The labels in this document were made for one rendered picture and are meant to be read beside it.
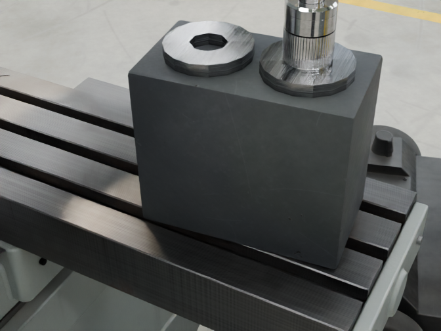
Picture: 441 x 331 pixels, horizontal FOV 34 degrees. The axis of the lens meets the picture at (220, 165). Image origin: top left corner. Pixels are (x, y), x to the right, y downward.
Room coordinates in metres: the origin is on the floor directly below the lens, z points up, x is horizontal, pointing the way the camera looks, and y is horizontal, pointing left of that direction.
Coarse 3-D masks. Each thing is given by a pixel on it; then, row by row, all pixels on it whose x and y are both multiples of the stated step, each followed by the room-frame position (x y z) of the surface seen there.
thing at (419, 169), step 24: (384, 144) 1.19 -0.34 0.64; (384, 168) 1.15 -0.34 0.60; (408, 168) 1.16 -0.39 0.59; (432, 168) 1.19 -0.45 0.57; (432, 192) 1.11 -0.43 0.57; (432, 216) 1.04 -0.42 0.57; (432, 240) 0.97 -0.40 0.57; (432, 264) 0.91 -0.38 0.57; (408, 288) 0.83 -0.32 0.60; (432, 288) 0.85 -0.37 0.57; (408, 312) 0.80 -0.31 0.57; (432, 312) 0.80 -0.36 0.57
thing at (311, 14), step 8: (288, 0) 0.58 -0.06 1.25; (296, 0) 0.58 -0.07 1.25; (328, 0) 0.58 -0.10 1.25; (336, 0) 0.57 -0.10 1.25; (288, 8) 0.57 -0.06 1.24; (296, 8) 0.56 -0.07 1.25; (304, 8) 0.56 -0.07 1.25; (312, 8) 0.56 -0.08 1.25; (320, 8) 0.56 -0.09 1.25; (328, 8) 0.56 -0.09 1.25; (336, 8) 0.57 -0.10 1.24; (296, 16) 0.56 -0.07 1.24; (304, 16) 0.56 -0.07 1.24; (312, 16) 0.56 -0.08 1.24; (320, 16) 0.56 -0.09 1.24; (328, 16) 0.56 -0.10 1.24
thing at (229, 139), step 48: (192, 48) 0.61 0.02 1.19; (240, 48) 0.60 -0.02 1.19; (336, 48) 0.60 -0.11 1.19; (144, 96) 0.58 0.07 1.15; (192, 96) 0.56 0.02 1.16; (240, 96) 0.54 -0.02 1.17; (288, 96) 0.54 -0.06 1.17; (336, 96) 0.54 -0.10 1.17; (144, 144) 0.58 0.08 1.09; (192, 144) 0.56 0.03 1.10; (240, 144) 0.54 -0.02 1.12; (288, 144) 0.52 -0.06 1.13; (336, 144) 0.51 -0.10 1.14; (144, 192) 0.58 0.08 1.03; (192, 192) 0.56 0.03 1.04; (240, 192) 0.54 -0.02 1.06; (288, 192) 0.52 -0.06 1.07; (336, 192) 0.50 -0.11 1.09; (240, 240) 0.54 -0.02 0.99; (288, 240) 0.52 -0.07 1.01; (336, 240) 0.50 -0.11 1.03
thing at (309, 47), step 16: (288, 16) 0.57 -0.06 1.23; (336, 16) 0.57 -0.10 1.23; (288, 32) 0.57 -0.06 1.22; (304, 32) 0.56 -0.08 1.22; (320, 32) 0.56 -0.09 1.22; (288, 48) 0.57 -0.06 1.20; (304, 48) 0.56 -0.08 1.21; (320, 48) 0.56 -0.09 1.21; (288, 64) 0.57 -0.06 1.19; (304, 64) 0.56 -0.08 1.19; (320, 64) 0.56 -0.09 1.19
